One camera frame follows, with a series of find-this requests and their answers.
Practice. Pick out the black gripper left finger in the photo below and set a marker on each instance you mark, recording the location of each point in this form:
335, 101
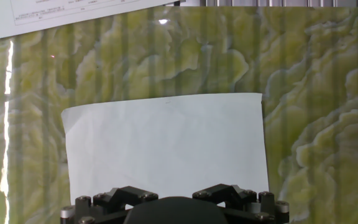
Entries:
117, 199

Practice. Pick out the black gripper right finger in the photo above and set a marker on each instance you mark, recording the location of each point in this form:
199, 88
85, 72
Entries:
235, 196

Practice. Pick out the white paper with printed list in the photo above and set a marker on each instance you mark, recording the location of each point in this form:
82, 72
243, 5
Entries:
42, 18

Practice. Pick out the white paper sheet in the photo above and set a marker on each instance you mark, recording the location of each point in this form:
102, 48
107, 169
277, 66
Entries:
166, 143

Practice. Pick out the green marble-pattern mat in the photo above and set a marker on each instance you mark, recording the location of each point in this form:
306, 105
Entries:
306, 93

